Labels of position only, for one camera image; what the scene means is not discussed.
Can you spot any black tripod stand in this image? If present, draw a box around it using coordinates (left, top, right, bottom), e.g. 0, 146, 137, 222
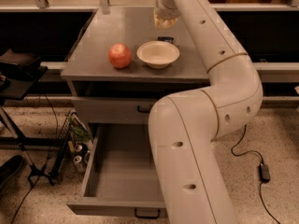
0, 66, 54, 188

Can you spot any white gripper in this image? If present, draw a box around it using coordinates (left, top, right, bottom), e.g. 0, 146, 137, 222
153, 0, 179, 30

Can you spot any wire basket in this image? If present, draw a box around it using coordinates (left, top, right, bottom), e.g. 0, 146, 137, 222
50, 109, 93, 178

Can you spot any black power cable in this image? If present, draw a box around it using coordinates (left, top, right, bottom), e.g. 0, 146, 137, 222
230, 124, 282, 224

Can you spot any black power adapter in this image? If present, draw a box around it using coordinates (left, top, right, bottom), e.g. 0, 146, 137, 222
259, 163, 271, 183

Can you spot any black drawer handle bottom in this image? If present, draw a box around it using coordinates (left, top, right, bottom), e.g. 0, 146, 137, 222
134, 208, 161, 219

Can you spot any red apple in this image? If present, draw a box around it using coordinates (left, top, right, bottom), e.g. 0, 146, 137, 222
108, 43, 132, 68

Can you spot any silver can lower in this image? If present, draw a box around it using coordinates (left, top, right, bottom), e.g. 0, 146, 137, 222
73, 155, 85, 173

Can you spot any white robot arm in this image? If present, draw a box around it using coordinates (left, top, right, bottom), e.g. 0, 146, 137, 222
149, 0, 263, 224

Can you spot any black drawer handle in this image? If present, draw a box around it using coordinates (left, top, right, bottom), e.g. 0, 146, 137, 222
136, 105, 153, 114
134, 208, 161, 219

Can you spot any black shoe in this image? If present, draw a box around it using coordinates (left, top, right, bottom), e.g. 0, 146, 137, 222
0, 155, 23, 189

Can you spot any dark blue rxbar wrapper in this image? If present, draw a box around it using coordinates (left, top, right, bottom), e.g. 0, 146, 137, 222
158, 36, 174, 44

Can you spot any black drawer handle middle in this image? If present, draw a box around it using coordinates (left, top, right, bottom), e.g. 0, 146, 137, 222
136, 105, 153, 114

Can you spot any black device on tripod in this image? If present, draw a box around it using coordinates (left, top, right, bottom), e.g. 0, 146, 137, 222
0, 49, 41, 80

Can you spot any white bowl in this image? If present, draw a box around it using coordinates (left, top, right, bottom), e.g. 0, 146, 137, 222
136, 41, 180, 69

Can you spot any grey open bottom drawer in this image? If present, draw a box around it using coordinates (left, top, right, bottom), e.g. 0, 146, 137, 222
67, 124, 167, 219

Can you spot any grey closed drawer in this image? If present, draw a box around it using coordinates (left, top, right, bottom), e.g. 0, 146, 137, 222
72, 97, 156, 124

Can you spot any silver can upper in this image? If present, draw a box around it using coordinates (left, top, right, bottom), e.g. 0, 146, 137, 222
75, 144, 83, 154

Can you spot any grey drawer cabinet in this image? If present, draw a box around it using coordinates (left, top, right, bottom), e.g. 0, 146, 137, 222
60, 6, 213, 147

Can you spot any silver can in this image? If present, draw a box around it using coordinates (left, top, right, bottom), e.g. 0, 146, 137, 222
73, 155, 85, 173
75, 144, 83, 154

